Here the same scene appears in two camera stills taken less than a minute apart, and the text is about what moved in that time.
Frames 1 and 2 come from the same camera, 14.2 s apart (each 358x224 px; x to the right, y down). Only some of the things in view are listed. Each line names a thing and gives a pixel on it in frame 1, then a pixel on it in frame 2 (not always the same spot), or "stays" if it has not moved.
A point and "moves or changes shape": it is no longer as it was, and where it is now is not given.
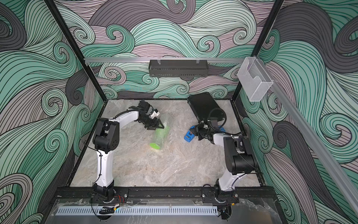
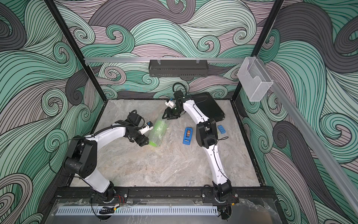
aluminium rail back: (148, 60) stays
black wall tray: (178, 68) stays
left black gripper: (153, 128) → (143, 141)
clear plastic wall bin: (254, 79) stays
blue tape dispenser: (189, 136) moves or changes shape
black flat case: (204, 107) stays
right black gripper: (198, 128) → (169, 112)
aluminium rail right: (311, 139) stays
